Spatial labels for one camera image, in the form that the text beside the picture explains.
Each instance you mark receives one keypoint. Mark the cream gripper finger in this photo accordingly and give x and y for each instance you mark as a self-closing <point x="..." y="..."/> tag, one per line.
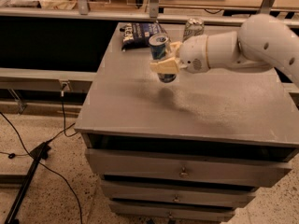
<point x="174" y="48"/>
<point x="168" y="66"/>

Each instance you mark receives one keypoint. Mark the middle grey drawer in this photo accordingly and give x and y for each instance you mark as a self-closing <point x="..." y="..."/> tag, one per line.
<point x="176" y="194"/>

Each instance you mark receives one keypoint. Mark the green white soda can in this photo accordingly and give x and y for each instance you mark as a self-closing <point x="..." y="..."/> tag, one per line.
<point x="193" y="27"/>

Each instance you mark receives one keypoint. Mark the grey drawer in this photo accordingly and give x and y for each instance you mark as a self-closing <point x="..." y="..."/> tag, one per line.
<point x="186" y="167"/>
<point x="176" y="194"/>
<point x="171" y="211"/>

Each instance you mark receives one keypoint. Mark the dark blue chip bag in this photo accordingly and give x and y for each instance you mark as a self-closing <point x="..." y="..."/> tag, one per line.
<point x="136" y="35"/>

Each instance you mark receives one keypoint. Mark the top grey drawer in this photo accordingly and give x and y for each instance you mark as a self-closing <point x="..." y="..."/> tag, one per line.
<point x="186" y="167"/>

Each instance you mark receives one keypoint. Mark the grey metal rail frame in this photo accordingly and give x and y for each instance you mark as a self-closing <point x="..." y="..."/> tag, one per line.
<point x="45" y="80"/>

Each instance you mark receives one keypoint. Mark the bottom grey drawer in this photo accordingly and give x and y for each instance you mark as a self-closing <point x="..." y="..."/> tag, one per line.
<point x="171" y="211"/>

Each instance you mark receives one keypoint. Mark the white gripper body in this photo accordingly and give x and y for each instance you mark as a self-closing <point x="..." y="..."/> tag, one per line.
<point x="192" y="53"/>

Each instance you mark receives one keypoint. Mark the blue silver redbull can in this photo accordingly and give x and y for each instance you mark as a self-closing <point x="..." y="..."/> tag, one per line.
<point x="160" y="46"/>

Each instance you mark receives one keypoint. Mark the grey drawer cabinet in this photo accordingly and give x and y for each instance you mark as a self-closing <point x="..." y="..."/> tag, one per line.
<point x="220" y="114"/>

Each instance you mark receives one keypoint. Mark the grey metal post middle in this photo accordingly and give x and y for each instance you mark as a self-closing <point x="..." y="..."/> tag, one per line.
<point x="153" y="8"/>

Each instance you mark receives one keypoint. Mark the black metal floor bar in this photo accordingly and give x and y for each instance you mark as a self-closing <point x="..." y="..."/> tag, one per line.
<point x="24" y="181"/>

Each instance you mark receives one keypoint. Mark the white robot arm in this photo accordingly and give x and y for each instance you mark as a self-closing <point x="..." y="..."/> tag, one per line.
<point x="261" y="40"/>

